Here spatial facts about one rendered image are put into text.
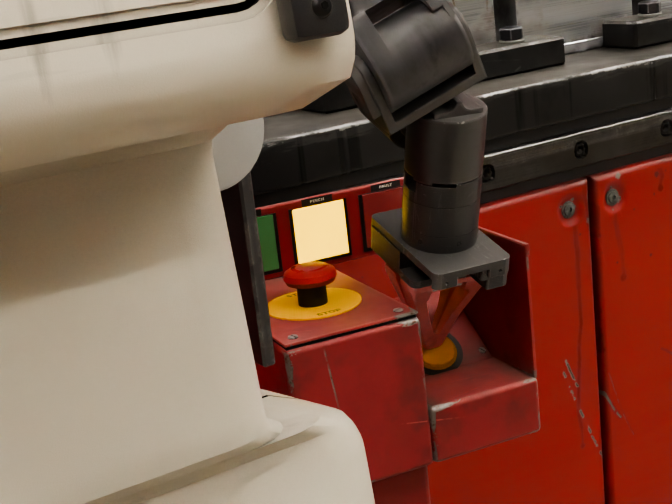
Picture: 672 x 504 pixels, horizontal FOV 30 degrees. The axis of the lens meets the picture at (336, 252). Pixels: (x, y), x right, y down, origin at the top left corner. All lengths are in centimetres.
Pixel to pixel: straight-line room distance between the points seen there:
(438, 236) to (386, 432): 15
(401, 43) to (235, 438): 51
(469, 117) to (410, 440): 24
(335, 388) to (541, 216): 45
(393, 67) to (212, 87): 55
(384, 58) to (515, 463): 60
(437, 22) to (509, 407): 30
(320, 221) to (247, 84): 72
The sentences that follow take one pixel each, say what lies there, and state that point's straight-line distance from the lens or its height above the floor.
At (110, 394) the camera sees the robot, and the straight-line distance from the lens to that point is 35.
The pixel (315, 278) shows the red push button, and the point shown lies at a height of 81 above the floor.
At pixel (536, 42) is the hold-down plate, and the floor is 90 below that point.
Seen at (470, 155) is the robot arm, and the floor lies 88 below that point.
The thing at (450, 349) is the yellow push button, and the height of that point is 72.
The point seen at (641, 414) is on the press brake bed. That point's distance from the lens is 143.
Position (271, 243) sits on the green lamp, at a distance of 100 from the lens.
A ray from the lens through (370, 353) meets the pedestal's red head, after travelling 88.
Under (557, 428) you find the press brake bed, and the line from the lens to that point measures 135.
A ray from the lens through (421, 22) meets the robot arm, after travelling 84.
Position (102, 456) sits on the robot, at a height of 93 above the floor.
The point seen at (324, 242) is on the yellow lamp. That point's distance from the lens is 102.
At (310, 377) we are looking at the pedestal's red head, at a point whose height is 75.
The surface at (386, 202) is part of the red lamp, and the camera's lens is 103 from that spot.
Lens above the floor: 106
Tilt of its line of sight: 15 degrees down
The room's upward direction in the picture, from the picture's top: 7 degrees counter-clockwise
